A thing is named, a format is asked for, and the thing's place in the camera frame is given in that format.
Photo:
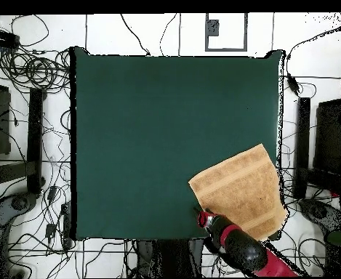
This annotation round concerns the orange terry towel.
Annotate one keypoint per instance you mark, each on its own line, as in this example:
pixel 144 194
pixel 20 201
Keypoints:
pixel 242 186

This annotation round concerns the black power strip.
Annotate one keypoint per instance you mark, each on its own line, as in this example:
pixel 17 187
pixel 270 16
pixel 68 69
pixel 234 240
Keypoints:
pixel 1 39

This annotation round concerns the black power adapter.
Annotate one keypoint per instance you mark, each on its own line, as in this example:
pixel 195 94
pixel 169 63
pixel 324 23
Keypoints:
pixel 292 84

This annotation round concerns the dark green table cloth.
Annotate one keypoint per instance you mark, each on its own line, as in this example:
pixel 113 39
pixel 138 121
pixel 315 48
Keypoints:
pixel 123 116

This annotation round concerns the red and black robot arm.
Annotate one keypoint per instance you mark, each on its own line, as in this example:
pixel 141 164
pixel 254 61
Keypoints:
pixel 245 250

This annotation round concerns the black stand foot with caster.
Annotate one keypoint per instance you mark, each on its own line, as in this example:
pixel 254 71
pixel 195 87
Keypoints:
pixel 16 203
pixel 321 212

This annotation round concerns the black floor beam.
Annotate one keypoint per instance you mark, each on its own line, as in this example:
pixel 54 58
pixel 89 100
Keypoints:
pixel 35 139
pixel 302 145

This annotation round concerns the small grey floor box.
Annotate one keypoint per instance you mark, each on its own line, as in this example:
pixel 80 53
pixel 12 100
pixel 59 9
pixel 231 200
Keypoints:
pixel 212 27

